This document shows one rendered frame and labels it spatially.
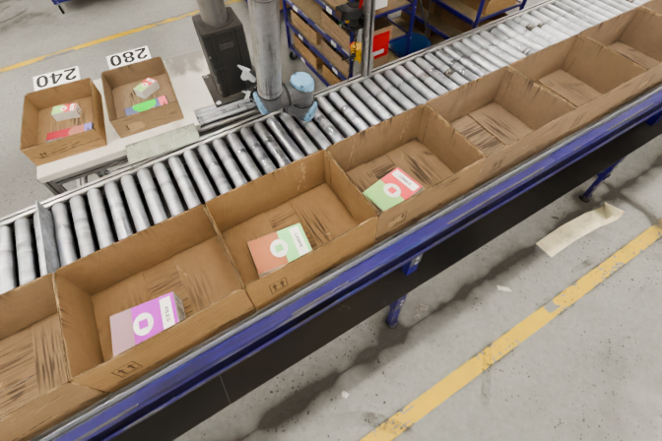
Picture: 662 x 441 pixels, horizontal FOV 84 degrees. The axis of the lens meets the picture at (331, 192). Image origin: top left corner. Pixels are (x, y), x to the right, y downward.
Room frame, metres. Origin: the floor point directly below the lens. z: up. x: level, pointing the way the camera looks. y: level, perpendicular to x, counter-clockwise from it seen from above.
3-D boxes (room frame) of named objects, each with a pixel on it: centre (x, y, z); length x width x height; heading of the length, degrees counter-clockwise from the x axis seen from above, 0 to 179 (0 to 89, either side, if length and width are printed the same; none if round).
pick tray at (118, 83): (1.42, 0.85, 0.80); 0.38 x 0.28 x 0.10; 24
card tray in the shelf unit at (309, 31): (2.75, 0.02, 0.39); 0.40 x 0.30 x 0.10; 29
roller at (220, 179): (0.92, 0.43, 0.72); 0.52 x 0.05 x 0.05; 29
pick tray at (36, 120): (1.28, 1.15, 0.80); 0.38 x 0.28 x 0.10; 22
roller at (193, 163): (0.89, 0.48, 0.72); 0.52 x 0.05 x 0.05; 29
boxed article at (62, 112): (1.35, 1.19, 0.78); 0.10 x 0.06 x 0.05; 102
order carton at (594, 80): (1.13, -0.92, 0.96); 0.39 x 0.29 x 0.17; 118
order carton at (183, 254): (0.38, 0.46, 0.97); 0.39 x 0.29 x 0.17; 119
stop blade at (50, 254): (0.62, 0.97, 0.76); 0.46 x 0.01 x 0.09; 29
